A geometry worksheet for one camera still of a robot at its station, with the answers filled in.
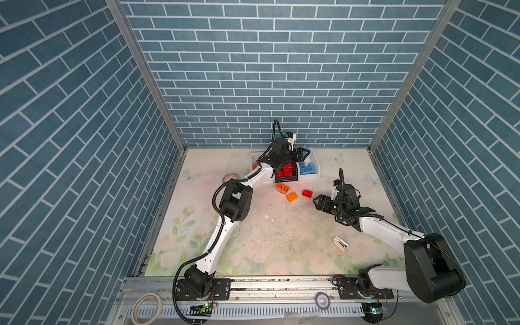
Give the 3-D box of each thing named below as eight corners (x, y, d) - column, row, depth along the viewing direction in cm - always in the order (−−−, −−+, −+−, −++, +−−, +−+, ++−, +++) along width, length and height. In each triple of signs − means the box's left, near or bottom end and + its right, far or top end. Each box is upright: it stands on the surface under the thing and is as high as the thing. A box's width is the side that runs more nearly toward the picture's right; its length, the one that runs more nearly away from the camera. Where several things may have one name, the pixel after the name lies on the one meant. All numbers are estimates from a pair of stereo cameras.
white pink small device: (330, 242, 87) (331, 240, 85) (334, 235, 89) (336, 233, 87) (343, 253, 84) (345, 251, 82) (348, 246, 86) (349, 244, 84)
